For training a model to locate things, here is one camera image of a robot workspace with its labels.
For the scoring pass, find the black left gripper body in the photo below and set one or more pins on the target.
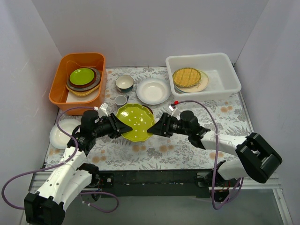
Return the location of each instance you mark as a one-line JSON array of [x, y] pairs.
[[113, 125]]

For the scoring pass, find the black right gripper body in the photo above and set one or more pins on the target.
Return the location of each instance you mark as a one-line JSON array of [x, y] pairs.
[[166, 124]]

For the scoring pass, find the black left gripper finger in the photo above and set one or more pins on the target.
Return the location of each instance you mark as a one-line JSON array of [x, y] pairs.
[[119, 126], [117, 133]]

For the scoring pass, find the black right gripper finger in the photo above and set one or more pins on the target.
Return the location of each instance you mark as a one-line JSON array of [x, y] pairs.
[[164, 122], [158, 129]]

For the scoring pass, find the lime green dotted plate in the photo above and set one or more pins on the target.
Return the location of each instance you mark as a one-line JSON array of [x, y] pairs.
[[139, 118]]

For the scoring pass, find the white deep plate blue rim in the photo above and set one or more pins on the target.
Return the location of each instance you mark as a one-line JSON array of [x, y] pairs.
[[153, 91]]

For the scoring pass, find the round bamboo woven tray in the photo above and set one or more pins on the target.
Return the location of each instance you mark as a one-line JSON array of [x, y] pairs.
[[186, 77]]

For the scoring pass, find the cream green glazed plate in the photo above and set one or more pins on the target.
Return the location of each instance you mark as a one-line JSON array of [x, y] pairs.
[[204, 81]]

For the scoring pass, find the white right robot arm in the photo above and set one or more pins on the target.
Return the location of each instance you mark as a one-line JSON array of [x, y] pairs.
[[255, 157]]

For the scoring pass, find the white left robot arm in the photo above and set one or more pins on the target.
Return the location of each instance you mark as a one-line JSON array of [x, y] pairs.
[[48, 205]]

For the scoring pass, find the orange plastic bin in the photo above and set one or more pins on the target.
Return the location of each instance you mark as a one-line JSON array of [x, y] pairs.
[[69, 63]]

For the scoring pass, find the white plastic bin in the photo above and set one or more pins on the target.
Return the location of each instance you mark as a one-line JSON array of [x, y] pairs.
[[223, 81]]

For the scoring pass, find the grey ceramic mug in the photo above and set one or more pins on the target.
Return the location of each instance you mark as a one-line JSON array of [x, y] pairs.
[[121, 100]]

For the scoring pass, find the yellow woven basket plate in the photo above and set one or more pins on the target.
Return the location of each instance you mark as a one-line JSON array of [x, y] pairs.
[[82, 93]]

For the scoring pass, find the white square plate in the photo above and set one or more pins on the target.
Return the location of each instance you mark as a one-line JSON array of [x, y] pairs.
[[72, 98]]

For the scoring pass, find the dark teal ceramic bowl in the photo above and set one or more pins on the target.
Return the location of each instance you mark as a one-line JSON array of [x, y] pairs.
[[124, 83]]

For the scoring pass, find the dark brown plate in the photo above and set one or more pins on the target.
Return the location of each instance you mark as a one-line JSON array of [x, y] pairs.
[[92, 82]]

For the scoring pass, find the grey speckled plate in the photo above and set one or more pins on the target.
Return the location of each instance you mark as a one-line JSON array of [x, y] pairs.
[[84, 79]]

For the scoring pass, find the lime green small plate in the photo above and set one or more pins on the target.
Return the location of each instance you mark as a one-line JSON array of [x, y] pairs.
[[81, 76]]

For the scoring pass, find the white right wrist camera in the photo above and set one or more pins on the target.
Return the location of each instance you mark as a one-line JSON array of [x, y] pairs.
[[175, 112]]

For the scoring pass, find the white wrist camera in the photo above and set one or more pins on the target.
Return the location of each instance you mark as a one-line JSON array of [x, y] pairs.
[[102, 110], [175, 112]]

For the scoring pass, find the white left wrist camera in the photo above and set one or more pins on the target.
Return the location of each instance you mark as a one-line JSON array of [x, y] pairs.
[[102, 110]]

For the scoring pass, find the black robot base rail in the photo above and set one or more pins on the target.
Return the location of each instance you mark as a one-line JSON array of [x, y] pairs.
[[138, 183]]

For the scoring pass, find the aluminium frame rail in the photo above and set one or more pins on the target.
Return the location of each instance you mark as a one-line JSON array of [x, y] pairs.
[[272, 183]]

